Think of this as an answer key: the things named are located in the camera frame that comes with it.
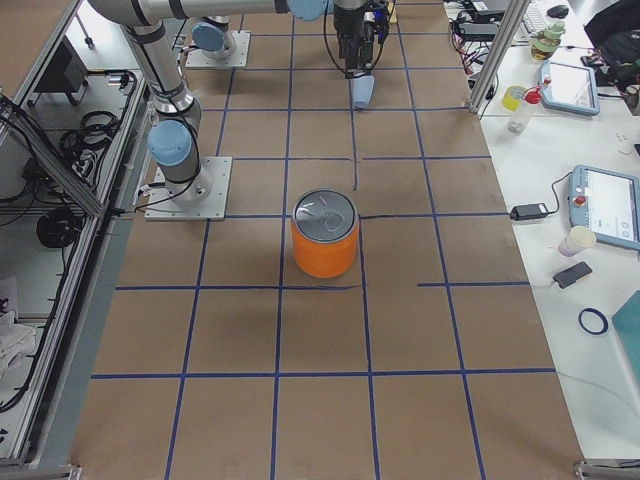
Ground orange round container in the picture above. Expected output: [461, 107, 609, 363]
[290, 189, 359, 279]

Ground teach pendant tablet near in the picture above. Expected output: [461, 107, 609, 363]
[568, 165, 639, 251]

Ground teal box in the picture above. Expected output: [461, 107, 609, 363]
[612, 290, 640, 377]

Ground light blue plastic cup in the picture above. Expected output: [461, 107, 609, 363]
[351, 75, 375, 110]

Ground red cap squeeze bottle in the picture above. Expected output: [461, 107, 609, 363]
[507, 86, 542, 134]

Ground white paper cup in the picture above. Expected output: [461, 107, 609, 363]
[558, 225, 597, 257]

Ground teach pendant tablet far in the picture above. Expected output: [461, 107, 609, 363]
[539, 60, 600, 116]

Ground black power brick right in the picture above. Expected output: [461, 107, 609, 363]
[509, 203, 550, 221]

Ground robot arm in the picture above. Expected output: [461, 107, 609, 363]
[91, 1, 389, 221]
[191, 1, 393, 79]

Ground blue tape ring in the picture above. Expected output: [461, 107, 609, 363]
[578, 307, 610, 336]

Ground black smartphone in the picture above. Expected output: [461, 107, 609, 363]
[552, 261, 593, 289]

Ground teach pendant tablet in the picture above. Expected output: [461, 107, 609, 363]
[539, 60, 600, 116]
[568, 165, 639, 251]

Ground aluminium frame post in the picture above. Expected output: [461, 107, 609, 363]
[467, 0, 529, 114]

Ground crumpled white cloth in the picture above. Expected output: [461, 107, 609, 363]
[0, 277, 36, 386]

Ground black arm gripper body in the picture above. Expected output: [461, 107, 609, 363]
[333, 0, 368, 58]
[367, 0, 394, 45]

